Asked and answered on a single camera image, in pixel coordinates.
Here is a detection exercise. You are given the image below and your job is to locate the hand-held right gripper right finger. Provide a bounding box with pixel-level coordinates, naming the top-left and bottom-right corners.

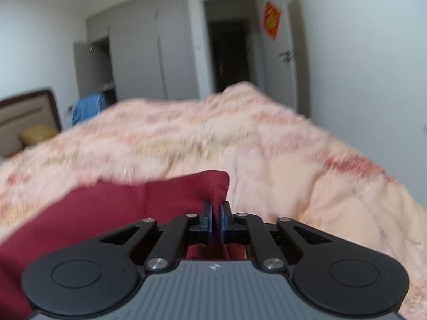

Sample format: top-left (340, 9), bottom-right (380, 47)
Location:
top-left (220, 201), bottom-right (335, 273)

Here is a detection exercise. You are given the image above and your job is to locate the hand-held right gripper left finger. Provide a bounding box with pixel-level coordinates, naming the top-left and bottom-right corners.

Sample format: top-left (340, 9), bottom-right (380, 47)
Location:
top-left (96, 201), bottom-right (214, 273)

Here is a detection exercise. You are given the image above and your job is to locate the dark red long-sleeve shirt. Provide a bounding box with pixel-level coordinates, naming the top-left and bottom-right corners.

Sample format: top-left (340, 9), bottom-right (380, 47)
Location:
top-left (0, 170), bottom-right (248, 320)

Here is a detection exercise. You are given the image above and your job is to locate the floral peach blanket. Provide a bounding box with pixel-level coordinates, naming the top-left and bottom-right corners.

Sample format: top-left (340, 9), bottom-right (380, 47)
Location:
top-left (0, 82), bottom-right (427, 320)

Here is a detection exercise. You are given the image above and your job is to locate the white room door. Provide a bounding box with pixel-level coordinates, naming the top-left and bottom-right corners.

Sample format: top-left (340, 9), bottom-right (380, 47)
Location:
top-left (256, 0), bottom-right (311, 118)

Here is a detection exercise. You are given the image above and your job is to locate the dark hallway door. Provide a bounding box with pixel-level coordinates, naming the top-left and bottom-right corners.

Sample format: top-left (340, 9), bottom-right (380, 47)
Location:
top-left (208, 22), bottom-right (250, 93)

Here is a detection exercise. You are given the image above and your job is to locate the blue garment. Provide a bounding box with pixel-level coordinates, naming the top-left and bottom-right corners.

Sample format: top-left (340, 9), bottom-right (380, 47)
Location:
top-left (72, 93), bottom-right (108, 126)

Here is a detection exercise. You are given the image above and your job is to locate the grey wardrobe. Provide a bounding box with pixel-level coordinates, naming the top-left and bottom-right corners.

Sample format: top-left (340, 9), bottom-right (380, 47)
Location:
top-left (74, 0), bottom-right (201, 108)

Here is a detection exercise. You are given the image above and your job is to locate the yellow pillow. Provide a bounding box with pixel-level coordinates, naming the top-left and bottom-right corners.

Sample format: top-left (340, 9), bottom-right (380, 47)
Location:
top-left (18, 124), bottom-right (58, 146)

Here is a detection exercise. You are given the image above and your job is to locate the beige padded bed headboard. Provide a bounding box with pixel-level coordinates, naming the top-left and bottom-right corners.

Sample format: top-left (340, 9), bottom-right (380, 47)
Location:
top-left (0, 88), bottom-right (63, 159)

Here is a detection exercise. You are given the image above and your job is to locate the red diamond door decoration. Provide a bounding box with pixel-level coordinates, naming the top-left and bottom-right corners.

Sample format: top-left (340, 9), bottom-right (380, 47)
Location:
top-left (262, 2), bottom-right (282, 41)

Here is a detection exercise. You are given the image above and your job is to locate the black door handle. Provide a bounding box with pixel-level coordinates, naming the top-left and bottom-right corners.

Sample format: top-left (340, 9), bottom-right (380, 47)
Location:
top-left (278, 50), bottom-right (298, 65)

